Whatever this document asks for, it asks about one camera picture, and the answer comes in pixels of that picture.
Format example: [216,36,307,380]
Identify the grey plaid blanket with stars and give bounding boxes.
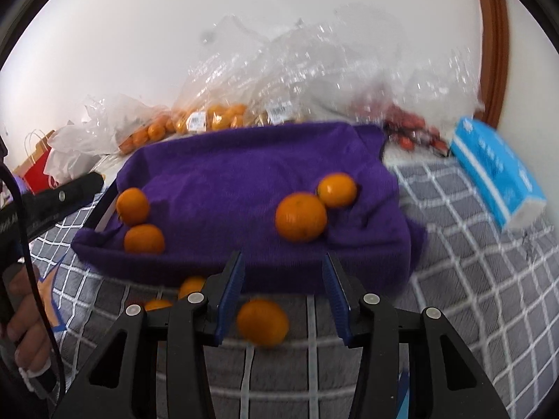
[24,157,559,419]

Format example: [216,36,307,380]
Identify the person's left hand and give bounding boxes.
[2,266,59,389]

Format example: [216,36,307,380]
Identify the white printed sheet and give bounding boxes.
[89,155,132,193]

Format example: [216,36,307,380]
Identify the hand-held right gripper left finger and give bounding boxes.
[51,251,246,419]

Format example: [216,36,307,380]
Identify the bag of small oranges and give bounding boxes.
[118,102,252,155]

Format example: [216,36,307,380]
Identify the pack of red cherry tomatoes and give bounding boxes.
[384,105,450,158]

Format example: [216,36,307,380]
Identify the black cable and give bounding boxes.
[0,168,67,402]

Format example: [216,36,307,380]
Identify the crumpled clear plastic bag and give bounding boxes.
[384,35,485,118]

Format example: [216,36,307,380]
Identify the blue tissue pack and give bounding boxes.
[450,116,548,233]

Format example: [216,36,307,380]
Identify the small clear plastic bag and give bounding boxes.
[83,94,169,153]

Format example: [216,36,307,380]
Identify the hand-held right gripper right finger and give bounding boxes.
[322,253,511,419]

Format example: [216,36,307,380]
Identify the red paper bag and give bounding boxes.
[22,153,59,195]

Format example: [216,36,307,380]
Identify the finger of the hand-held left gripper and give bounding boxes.
[20,171,106,236]

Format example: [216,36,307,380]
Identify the large clear plastic bag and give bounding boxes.
[172,6,437,127]

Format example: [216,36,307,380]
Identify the white plastic bag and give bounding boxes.
[44,124,114,184]

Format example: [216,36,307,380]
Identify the purple towel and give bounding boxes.
[71,122,428,294]

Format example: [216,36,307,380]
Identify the black tray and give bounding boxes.
[85,179,121,232]

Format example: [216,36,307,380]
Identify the large orange mandarin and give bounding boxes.
[275,192,328,243]

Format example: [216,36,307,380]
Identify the brown wooden door frame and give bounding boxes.
[474,0,511,125]

